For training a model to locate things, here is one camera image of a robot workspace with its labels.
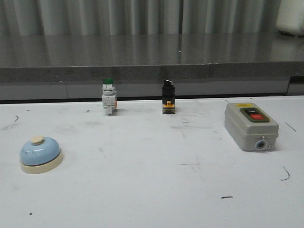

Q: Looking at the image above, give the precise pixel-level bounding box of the green push button switch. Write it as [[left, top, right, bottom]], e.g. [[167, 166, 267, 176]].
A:
[[102, 78, 117, 115]]

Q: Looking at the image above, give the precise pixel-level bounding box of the grey on off switch box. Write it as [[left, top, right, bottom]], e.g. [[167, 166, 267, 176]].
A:
[[224, 103, 279, 152]]

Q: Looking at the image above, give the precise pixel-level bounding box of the black selector switch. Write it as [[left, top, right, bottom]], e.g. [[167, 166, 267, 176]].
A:
[[162, 80, 175, 114]]

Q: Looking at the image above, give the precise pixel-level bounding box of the blue and cream call bell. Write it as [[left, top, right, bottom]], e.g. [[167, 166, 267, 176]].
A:
[[19, 135, 64, 174]]

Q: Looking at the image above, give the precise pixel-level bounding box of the grey stone counter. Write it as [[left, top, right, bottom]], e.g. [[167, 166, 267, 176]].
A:
[[0, 33, 304, 102]]

